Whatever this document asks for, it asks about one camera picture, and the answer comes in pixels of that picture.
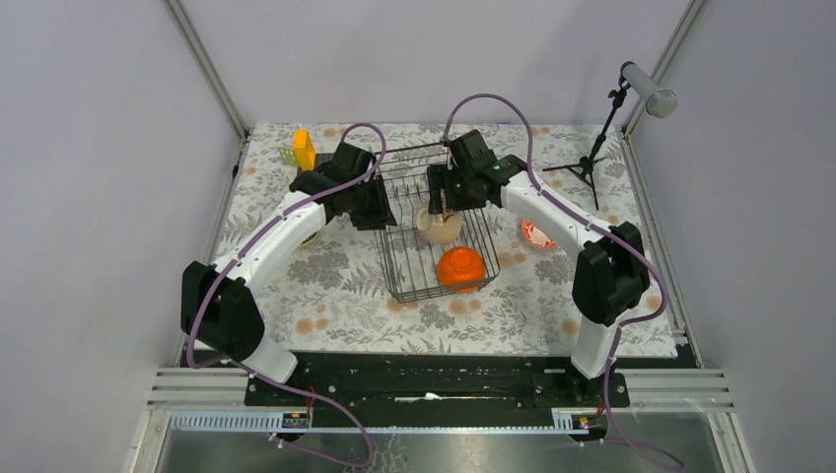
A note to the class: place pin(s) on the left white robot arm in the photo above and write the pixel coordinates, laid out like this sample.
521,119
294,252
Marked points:
218,306

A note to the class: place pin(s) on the black wire dish rack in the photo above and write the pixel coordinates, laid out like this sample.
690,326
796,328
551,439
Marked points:
432,250

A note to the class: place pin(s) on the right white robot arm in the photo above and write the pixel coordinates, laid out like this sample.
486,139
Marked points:
611,274

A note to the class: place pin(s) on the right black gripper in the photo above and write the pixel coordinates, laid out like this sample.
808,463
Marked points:
440,176

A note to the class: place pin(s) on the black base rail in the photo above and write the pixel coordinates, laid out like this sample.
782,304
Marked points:
433,391

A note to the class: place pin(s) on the black microphone tripod stand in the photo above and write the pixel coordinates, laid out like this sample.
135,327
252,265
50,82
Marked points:
583,169

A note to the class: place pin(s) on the beige ceramic bowl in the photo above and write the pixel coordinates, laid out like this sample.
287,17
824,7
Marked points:
441,230

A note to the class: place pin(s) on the grey microphone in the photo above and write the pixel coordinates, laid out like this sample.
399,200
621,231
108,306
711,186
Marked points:
659,102

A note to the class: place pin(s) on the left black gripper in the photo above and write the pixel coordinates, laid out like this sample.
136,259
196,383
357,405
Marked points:
382,214

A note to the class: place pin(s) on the yellow patterned bowl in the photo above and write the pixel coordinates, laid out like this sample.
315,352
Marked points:
311,239

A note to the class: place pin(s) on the red white patterned bowl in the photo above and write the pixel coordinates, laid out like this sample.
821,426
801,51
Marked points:
535,237

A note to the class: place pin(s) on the orange block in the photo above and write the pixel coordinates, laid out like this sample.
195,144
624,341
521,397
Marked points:
304,151

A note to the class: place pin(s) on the floral tablecloth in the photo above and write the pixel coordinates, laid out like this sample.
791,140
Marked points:
331,295

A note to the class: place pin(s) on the orange bowl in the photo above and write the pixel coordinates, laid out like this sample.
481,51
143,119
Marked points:
461,269

